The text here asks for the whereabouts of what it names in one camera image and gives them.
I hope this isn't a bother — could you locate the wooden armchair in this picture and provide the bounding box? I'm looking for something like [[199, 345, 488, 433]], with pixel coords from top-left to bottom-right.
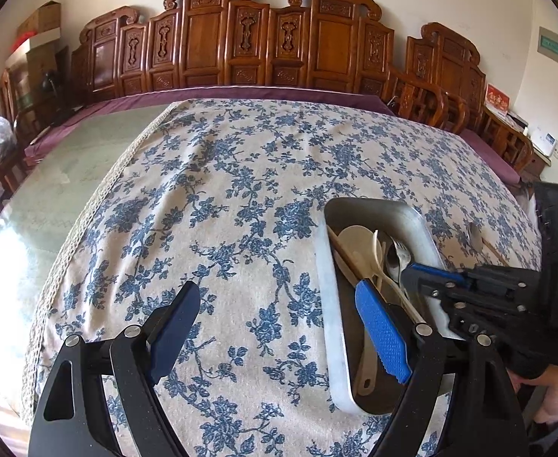
[[387, 69, 471, 135]]

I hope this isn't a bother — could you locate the black desk lamp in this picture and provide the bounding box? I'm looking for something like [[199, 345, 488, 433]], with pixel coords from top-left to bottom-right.
[[40, 69, 62, 108]]

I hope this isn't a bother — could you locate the white carton box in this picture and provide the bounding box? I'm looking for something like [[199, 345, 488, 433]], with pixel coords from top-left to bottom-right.
[[530, 126, 558, 157]]

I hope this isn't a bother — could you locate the blue floral tablecloth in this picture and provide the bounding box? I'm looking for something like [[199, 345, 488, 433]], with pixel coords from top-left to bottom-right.
[[22, 97, 544, 457]]

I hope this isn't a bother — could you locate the long carved wooden sofa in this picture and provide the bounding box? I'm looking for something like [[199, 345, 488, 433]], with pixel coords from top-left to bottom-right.
[[71, 0, 398, 104]]

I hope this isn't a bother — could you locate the large cream plastic spoon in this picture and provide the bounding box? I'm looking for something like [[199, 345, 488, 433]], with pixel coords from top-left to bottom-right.
[[337, 225, 385, 397]]

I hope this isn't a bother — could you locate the metal spoon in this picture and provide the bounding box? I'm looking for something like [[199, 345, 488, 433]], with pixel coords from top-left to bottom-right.
[[466, 222, 485, 254]]

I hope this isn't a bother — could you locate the white and red box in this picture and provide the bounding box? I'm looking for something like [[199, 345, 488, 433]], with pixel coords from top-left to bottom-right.
[[5, 29, 63, 65]]

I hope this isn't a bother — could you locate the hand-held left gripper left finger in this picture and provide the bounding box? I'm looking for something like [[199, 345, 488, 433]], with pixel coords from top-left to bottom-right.
[[28, 280, 202, 457]]

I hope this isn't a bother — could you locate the short carved wooden sofa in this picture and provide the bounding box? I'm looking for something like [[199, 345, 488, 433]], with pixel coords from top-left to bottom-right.
[[405, 22, 536, 174]]

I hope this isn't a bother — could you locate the brown cardboard box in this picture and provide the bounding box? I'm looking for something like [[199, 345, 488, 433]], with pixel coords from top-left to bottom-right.
[[16, 1, 62, 39]]

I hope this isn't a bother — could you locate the rectangular metal tray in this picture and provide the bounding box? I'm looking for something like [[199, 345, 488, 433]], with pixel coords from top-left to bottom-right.
[[314, 197, 453, 415]]

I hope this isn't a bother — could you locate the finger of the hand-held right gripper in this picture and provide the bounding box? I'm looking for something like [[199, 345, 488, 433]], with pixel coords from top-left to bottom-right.
[[417, 286, 458, 340], [402, 263, 471, 292]]

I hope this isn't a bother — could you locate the long purple seat cushion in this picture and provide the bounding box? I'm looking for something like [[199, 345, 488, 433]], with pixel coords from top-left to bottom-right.
[[24, 86, 398, 159]]

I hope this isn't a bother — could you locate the brown wooden chopstick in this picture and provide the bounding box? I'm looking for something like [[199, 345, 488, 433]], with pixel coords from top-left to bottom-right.
[[325, 227, 374, 284], [480, 239, 509, 268]]

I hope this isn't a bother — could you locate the green wall plaque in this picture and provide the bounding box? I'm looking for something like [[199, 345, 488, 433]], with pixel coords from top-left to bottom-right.
[[537, 26, 558, 75]]

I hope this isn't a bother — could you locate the large cardboard box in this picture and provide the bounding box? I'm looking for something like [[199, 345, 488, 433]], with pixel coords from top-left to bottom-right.
[[24, 45, 70, 105]]

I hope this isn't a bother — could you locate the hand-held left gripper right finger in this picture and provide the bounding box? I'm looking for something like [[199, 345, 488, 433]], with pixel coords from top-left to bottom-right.
[[354, 279, 530, 457]]

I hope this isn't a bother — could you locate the short purple seat cushion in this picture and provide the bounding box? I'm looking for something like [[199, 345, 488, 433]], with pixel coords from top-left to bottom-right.
[[459, 128, 523, 186]]

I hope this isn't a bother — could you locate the metal fork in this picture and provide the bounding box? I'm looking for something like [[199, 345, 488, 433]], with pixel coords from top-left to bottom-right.
[[385, 235, 414, 283]]

